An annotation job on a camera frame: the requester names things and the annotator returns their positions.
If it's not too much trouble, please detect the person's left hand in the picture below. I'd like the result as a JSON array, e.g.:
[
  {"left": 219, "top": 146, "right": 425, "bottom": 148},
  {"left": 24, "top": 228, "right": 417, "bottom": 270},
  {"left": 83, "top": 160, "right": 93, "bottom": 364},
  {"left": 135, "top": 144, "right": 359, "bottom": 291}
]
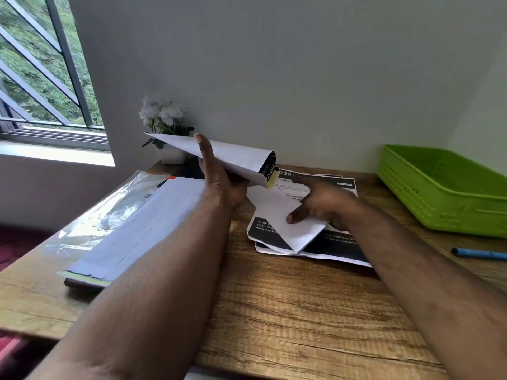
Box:
[{"left": 193, "top": 133, "right": 251, "bottom": 212}]

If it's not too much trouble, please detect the person's right hand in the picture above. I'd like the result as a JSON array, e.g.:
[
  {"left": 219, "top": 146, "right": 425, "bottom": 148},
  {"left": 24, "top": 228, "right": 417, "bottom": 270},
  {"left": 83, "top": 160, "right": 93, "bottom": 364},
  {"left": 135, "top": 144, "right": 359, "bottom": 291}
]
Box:
[{"left": 286, "top": 174, "right": 360, "bottom": 233}]

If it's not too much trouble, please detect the white paper envelope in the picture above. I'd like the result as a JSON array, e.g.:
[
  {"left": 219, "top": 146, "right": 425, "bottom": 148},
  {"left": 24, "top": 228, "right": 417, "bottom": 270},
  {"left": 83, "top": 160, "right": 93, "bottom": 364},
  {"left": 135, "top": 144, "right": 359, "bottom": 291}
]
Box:
[{"left": 144, "top": 132, "right": 280, "bottom": 191}]

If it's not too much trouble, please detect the stack of white envelopes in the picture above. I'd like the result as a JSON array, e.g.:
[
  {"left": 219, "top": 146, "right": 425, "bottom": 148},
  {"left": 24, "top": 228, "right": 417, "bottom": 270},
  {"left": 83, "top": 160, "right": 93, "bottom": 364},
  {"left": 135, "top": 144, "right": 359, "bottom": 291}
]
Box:
[{"left": 58, "top": 177, "right": 206, "bottom": 288}]

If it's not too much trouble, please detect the green plastic basket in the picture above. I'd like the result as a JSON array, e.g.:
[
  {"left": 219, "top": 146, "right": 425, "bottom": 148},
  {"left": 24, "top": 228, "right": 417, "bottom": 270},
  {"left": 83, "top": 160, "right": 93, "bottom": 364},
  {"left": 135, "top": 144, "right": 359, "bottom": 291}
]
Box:
[{"left": 377, "top": 144, "right": 507, "bottom": 239}]

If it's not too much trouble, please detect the person's right forearm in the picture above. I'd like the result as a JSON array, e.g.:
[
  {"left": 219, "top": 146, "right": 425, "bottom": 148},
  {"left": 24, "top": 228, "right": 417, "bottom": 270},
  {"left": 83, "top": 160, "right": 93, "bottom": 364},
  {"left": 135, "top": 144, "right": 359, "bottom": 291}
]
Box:
[{"left": 336, "top": 205, "right": 507, "bottom": 380}]

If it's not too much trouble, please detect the person's left forearm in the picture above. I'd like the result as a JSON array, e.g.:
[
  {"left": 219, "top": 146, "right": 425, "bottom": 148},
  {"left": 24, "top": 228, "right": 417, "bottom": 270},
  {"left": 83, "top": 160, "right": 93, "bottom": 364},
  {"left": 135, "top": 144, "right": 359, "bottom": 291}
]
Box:
[{"left": 27, "top": 193, "right": 238, "bottom": 380}]

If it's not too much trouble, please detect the black notebook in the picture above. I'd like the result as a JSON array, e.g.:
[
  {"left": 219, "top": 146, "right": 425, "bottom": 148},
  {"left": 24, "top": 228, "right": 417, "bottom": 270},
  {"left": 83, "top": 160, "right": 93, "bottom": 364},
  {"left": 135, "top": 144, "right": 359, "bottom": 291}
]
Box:
[{"left": 178, "top": 156, "right": 206, "bottom": 181}]

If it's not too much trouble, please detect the white flower plant in pot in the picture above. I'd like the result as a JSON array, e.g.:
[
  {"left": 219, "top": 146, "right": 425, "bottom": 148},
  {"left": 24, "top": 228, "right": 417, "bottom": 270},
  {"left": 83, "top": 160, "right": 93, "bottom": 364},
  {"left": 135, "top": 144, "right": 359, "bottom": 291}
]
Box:
[{"left": 138, "top": 95, "right": 195, "bottom": 166}]

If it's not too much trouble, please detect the clear plastic wrapper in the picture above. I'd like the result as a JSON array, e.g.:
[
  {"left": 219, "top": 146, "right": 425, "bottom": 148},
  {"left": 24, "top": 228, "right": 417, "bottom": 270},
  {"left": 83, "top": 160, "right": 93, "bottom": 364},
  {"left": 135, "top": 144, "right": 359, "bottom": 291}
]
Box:
[{"left": 41, "top": 170, "right": 177, "bottom": 258}]

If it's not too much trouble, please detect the blue pen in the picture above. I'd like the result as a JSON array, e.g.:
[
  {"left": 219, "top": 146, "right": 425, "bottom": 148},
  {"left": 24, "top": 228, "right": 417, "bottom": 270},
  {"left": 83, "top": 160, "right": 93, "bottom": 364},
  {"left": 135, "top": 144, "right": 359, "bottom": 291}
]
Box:
[{"left": 451, "top": 247, "right": 507, "bottom": 262}]

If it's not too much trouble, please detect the grey window frame rail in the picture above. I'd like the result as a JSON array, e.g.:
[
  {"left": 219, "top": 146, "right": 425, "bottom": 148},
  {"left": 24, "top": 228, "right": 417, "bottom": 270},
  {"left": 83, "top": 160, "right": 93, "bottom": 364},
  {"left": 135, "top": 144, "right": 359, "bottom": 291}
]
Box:
[{"left": 0, "top": 124, "right": 111, "bottom": 151}]

